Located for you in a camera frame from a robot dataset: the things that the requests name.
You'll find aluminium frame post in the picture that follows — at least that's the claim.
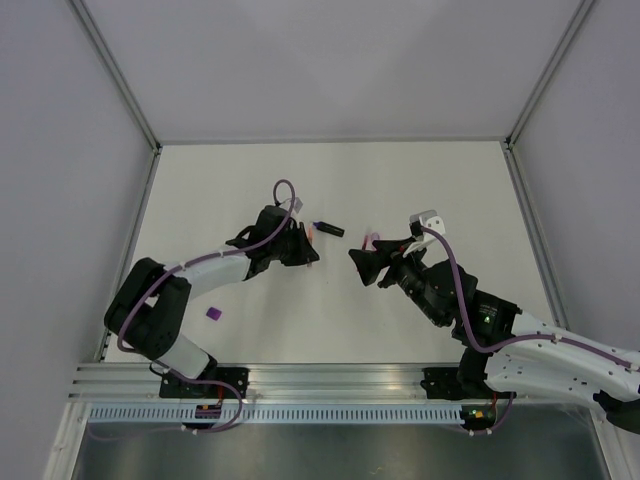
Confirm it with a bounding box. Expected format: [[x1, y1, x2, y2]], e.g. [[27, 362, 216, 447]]
[[67, 0, 162, 154], [503, 0, 598, 150]]

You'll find black purple highlighter pen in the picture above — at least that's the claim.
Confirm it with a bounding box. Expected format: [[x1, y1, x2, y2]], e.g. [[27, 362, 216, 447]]
[[313, 221, 345, 238]]

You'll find aluminium frame post left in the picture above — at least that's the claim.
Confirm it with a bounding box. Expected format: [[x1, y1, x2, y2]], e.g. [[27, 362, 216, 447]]
[[67, 0, 162, 154]]

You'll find white slotted cable duct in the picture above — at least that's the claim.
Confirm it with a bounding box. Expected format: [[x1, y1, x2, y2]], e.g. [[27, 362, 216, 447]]
[[89, 403, 463, 425]]

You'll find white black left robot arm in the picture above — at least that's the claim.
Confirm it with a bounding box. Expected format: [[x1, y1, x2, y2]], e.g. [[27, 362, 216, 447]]
[[104, 205, 320, 399]]

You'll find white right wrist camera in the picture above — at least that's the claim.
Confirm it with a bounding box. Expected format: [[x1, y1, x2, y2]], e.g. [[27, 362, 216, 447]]
[[404, 210, 446, 256]]

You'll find red transparent pen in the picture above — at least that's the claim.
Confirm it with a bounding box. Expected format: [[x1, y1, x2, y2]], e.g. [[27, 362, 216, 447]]
[[361, 232, 372, 250]]

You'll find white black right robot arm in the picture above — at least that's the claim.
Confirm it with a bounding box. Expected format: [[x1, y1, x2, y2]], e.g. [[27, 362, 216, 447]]
[[348, 240, 639, 433]]

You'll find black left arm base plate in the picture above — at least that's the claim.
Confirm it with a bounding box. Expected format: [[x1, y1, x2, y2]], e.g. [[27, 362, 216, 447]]
[[159, 366, 250, 400]]

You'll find aluminium frame post right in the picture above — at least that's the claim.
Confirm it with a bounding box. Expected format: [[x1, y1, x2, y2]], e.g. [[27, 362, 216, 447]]
[[503, 0, 598, 150]]

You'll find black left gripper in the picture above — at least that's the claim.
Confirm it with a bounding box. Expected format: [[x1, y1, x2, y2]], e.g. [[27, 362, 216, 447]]
[[269, 223, 318, 268]]

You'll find small purple block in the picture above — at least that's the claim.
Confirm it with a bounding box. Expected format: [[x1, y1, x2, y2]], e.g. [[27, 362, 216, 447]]
[[206, 307, 222, 321]]

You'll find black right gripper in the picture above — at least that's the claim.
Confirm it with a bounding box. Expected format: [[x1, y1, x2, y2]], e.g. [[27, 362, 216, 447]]
[[347, 236, 445, 327]]

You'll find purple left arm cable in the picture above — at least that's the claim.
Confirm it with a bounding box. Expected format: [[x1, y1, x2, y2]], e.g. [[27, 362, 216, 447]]
[[117, 179, 299, 374]]

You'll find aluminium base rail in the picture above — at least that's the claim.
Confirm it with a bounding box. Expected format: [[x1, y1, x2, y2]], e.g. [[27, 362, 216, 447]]
[[69, 362, 596, 401]]

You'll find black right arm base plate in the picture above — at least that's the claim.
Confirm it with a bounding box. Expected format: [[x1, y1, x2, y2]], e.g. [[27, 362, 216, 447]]
[[420, 367, 469, 401]]

